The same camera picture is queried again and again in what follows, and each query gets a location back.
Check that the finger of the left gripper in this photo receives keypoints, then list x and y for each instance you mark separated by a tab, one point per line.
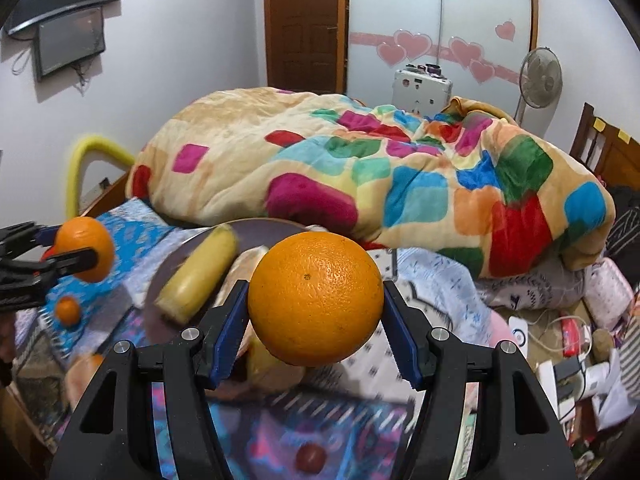
67	263
25	236

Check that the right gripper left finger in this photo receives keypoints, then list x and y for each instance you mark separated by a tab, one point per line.
200	359

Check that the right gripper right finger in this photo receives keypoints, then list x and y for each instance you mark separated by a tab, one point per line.
432	361

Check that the small tangerine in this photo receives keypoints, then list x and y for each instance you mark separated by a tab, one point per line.
68	311

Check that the large orange with sticker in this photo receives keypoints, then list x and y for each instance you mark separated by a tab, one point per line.
87	233

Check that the peeled pomelo segment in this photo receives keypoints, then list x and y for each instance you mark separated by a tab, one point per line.
242	269

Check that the dark red grape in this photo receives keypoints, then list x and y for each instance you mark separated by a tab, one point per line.
310	458

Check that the left yellow corn cob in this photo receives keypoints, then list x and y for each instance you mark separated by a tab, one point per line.
187	290

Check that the yellow corn cob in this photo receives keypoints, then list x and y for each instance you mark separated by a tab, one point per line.
187	290
267	373

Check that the right yellow corn cob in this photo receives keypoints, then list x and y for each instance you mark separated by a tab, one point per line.
267	373

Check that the blue patterned patchwork quilt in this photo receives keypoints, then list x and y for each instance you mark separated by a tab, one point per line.
359	410

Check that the yellow foam tube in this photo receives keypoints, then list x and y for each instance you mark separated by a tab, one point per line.
88	149

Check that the dark brown round plate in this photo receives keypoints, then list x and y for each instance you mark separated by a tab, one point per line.
251	233

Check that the colourful patchwork fleece blanket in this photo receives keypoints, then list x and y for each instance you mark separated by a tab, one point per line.
469	183

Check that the wooden bed headboard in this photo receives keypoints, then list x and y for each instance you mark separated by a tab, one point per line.
610	153

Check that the white metal case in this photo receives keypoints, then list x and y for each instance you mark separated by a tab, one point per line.
421	90

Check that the white standing fan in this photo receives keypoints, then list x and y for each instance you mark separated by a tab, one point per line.
540	81

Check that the white wardrobe with hearts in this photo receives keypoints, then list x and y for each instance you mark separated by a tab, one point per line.
479	45

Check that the brown wooden door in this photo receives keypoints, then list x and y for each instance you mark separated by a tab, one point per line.
306	44

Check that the wall mounted television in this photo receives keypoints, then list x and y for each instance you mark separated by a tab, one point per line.
64	32

